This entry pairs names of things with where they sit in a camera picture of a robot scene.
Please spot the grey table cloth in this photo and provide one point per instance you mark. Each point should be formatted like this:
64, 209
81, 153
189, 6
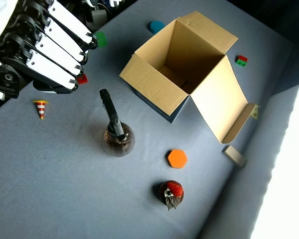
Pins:
64, 186

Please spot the orange hexagon block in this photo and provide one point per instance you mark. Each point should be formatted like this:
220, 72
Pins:
177, 158

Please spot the beige wooden block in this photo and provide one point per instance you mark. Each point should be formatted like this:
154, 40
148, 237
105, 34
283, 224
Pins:
235, 155

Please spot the red and green toy brick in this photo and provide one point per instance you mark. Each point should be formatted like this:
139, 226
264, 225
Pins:
241, 61

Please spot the teal rounded block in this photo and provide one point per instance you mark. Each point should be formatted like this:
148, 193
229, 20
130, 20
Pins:
155, 26

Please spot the brown sprayer bottle black nozzle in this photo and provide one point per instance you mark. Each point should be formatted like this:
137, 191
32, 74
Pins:
119, 142

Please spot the open cardboard box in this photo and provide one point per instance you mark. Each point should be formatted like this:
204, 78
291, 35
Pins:
214, 99

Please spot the green block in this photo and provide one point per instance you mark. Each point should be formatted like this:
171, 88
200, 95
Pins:
102, 41

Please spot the red block with two holes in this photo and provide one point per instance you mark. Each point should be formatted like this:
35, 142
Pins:
83, 79

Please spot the grey plastic mount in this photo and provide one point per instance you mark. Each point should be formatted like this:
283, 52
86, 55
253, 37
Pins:
98, 17

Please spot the pale yellow triangle piece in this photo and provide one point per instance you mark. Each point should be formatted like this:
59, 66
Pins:
256, 113

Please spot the striped toy traffic cone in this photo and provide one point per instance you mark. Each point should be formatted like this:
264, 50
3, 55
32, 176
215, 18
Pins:
41, 109

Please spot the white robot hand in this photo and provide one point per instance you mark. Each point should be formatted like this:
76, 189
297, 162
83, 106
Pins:
52, 49

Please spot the toy chocolate strawberry cake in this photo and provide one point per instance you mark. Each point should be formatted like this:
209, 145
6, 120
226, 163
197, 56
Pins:
173, 193

